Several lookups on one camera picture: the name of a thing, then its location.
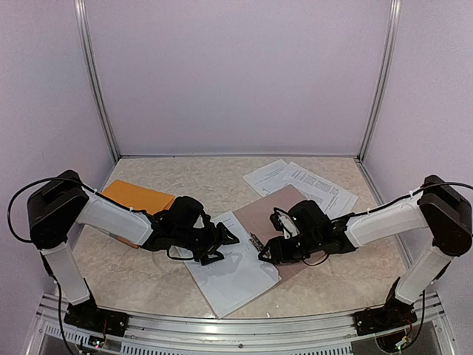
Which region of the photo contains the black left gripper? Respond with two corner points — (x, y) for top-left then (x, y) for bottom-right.
(174, 222), (239, 266)

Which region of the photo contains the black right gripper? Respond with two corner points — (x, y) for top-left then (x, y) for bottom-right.
(259, 230), (321, 263)

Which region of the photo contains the white printed paper stack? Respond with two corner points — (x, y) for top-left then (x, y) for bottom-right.
(185, 212), (281, 318)

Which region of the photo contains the pink file folder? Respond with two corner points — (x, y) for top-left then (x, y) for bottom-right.
(234, 183), (355, 285)

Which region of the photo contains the white printed sheet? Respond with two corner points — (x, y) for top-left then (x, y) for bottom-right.
(242, 159), (287, 197)
(282, 162), (358, 218)

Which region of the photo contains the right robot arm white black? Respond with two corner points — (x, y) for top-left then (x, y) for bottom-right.
(258, 175), (472, 328)

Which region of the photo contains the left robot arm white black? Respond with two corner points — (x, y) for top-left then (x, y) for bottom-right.
(27, 170), (239, 329)

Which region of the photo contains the metal folder clip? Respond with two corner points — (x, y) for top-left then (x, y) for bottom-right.
(250, 233), (264, 252)

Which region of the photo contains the orange book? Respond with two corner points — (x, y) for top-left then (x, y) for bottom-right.
(100, 179), (176, 249)

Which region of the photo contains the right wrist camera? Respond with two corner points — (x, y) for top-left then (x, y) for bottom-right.
(270, 207), (300, 240)

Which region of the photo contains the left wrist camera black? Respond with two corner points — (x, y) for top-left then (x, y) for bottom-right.
(166, 196), (210, 229)

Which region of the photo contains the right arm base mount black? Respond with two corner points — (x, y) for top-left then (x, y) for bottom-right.
(353, 286), (418, 336)

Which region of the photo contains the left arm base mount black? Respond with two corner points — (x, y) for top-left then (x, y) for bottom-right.
(64, 300), (129, 337)

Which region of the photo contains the front aluminium rail base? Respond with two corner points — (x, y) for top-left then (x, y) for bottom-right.
(20, 293), (460, 354)

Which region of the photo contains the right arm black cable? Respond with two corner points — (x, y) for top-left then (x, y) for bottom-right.
(332, 180), (473, 237)

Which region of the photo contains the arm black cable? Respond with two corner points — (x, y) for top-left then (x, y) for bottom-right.
(332, 180), (473, 237)
(7, 177), (82, 243)

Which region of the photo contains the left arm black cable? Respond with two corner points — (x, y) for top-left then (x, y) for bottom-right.
(7, 177), (82, 243)

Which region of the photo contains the left aluminium frame post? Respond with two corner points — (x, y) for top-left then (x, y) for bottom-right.
(74, 0), (121, 163)

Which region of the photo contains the aluminium frame post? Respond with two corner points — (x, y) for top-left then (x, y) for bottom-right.
(357, 0), (402, 165)
(74, 0), (121, 163)

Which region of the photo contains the right aluminium frame post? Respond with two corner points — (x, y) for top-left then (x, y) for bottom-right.
(357, 0), (402, 165)

